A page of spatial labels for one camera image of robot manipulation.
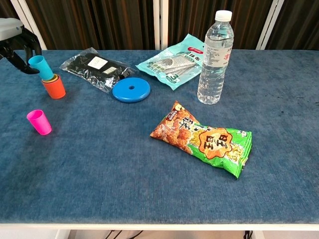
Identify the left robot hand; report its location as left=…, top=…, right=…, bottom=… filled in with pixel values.
left=0, top=17, right=42, bottom=75

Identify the light blue plastic cup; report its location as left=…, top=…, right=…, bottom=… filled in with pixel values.
left=27, top=55, right=54, bottom=80

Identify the yellow plastic cup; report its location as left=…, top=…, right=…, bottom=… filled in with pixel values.
left=41, top=74, right=59, bottom=83

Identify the orange plastic cup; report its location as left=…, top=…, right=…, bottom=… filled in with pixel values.
left=41, top=74, right=67, bottom=100

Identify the pink plastic cup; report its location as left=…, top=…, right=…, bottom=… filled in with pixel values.
left=26, top=110, right=52, bottom=136

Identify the dark brown pleated curtain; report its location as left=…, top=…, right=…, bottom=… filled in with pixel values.
left=24, top=0, right=155, bottom=50
left=167, top=0, right=275, bottom=50
left=0, top=0, right=19, bottom=20
left=265, top=0, right=319, bottom=50

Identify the black item in clear bag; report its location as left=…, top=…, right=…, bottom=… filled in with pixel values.
left=59, top=47, right=135, bottom=94

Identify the blue disc with hole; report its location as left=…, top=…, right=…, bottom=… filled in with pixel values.
left=112, top=77, right=152, bottom=103

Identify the teal cleaning cloth package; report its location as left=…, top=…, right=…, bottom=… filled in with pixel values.
left=135, top=33, right=206, bottom=91

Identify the blue table cloth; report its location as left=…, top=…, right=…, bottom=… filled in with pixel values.
left=0, top=49, right=319, bottom=225

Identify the clear water bottle white cap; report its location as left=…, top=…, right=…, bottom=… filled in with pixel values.
left=197, top=10, right=235, bottom=105

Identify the orange green snack bag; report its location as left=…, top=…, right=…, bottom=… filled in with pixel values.
left=150, top=100, right=253, bottom=180

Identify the white frame post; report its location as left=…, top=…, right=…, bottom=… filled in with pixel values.
left=9, top=0, right=48, bottom=50
left=256, top=0, right=285, bottom=50
left=153, top=0, right=169, bottom=50

